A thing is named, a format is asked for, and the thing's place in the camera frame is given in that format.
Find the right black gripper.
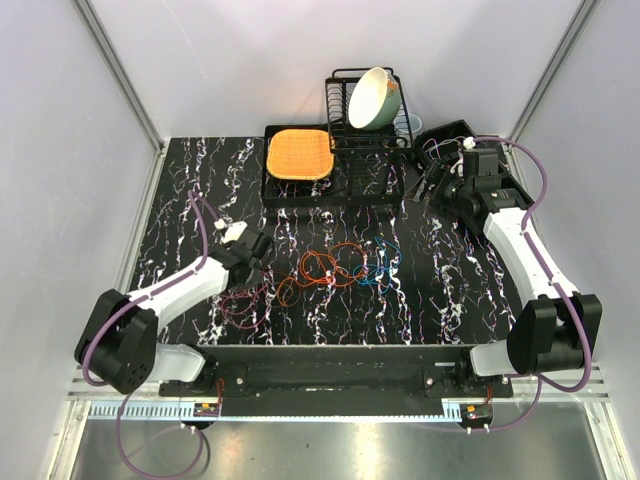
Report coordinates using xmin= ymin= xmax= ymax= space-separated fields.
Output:
xmin=402 ymin=159 xmax=472 ymax=224

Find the dark red cable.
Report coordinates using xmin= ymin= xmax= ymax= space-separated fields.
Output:
xmin=219 ymin=269 xmax=274 ymax=330

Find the blue cable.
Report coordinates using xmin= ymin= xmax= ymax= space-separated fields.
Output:
xmin=352 ymin=237 xmax=402 ymax=289

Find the orange cable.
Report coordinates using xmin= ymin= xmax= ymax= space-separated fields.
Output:
xmin=272 ymin=242 xmax=369 ymax=309

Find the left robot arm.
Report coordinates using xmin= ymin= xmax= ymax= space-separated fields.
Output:
xmin=74 ymin=222 xmax=272 ymax=396

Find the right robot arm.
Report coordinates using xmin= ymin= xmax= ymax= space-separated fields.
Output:
xmin=421 ymin=147 xmax=602 ymax=397

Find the black tray rack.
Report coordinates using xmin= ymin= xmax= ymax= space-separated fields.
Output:
xmin=260 ymin=124 xmax=405 ymax=209

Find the black compartment bin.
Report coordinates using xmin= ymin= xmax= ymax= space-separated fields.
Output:
xmin=413 ymin=120 xmax=533 ymax=235

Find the clear plastic cup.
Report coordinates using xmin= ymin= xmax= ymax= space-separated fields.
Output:
xmin=393 ymin=113 xmax=422 ymax=145

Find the cream ceramic bowl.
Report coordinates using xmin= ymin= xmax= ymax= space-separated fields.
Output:
xmin=348 ymin=67 xmax=401 ymax=130

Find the orange woven basket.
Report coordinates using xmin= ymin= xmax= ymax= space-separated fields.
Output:
xmin=266 ymin=128 xmax=334 ymax=181

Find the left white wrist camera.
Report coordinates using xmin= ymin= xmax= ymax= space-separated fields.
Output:
xmin=220 ymin=221 xmax=247 ymax=245

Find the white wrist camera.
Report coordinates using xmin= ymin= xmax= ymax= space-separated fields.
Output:
xmin=449 ymin=136 xmax=476 ymax=178
xmin=220 ymin=221 xmax=247 ymax=245

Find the black wire dish rack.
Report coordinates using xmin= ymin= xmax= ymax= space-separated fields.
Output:
xmin=325 ymin=67 xmax=413 ymax=154

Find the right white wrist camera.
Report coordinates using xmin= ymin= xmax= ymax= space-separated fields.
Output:
xmin=449 ymin=136 xmax=476 ymax=178

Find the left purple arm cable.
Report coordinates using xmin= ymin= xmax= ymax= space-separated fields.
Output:
xmin=79 ymin=189 xmax=226 ymax=476

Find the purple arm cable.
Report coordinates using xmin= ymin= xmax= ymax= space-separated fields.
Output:
xmin=467 ymin=135 xmax=599 ymax=434
xmin=79 ymin=189 xmax=226 ymax=476

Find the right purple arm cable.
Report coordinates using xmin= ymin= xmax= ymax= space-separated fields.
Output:
xmin=467 ymin=135 xmax=599 ymax=434

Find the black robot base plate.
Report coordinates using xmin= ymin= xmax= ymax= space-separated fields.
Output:
xmin=159 ymin=345 xmax=513 ymax=399

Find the slotted cable duct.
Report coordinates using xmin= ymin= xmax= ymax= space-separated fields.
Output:
xmin=89 ymin=398 xmax=492 ymax=425

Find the right aluminium frame post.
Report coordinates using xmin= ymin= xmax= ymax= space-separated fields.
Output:
xmin=508 ymin=0 xmax=601 ymax=141

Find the aluminium frame post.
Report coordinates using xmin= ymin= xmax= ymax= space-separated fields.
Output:
xmin=508 ymin=0 xmax=601 ymax=141
xmin=71 ymin=0 xmax=164 ymax=152

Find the left aluminium frame post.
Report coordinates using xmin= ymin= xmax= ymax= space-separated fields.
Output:
xmin=71 ymin=0 xmax=164 ymax=152

